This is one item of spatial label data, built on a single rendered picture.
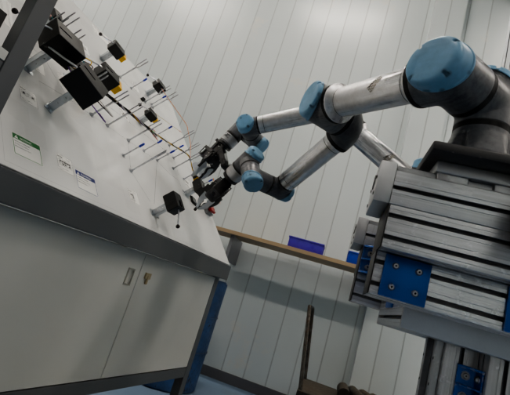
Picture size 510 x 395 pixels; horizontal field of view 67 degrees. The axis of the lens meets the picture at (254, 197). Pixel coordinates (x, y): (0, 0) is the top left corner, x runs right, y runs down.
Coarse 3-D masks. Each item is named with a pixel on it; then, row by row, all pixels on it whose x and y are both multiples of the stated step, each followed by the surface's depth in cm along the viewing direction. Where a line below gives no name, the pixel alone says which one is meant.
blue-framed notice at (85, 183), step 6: (78, 174) 99; (84, 174) 101; (78, 180) 98; (84, 180) 100; (90, 180) 103; (78, 186) 96; (84, 186) 99; (90, 186) 101; (90, 192) 100; (96, 192) 103
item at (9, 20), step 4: (0, 0) 104; (4, 0) 106; (0, 4) 103; (4, 4) 105; (8, 4) 107; (0, 8) 102; (4, 8) 104; (8, 8) 106; (8, 12) 105; (8, 16) 104; (12, 16) 106; (4, 20) 101; (8, 20) 103; (12, 20) 105; (8, 24) 102; (12, 24) 104
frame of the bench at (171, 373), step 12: (204, 312) 173; (192, 360) 170; (144, 372) 140; (156, 372) 146; (168, 372) 154; (180, 372) 163; (60, 384) 105; (72, 384) 108; (84, 384) 112; (96, 384) 117; (108, 384) 122; (120, 384) 127; (132, 384) 133; (180, 384) 165
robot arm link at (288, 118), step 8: (280, 112) 155; (288, 112) 154; (296, 112) 153; (240, 120) 157; (248, 120) 156; (256, 120) 157; (264, 120) 156; (272, 120) 155; (280, 120) 155; (288, 120) 154; (296, 120) 154; (304, 120) 153; (240, 128) 156; (248, 128) 156; (256, 128) 157; (264, 128) 157; (272, 128) 157; (280, 128) 157; (288, 128) 157; (248, 136) 161; (256, 136) 164
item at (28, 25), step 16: (32, 0) 75; (48, 0) 76; (32, 16) 74; (48, 16) 77; (16, 32) 73; (32, 32) 75; (0, 48) 70; (16, 48) 72; (32, 48) 75; (0, 64) 71; (16, 64) 73; (0, 80) 71; (16, 80) 74; (0, 96) 71; (0, 112) 72
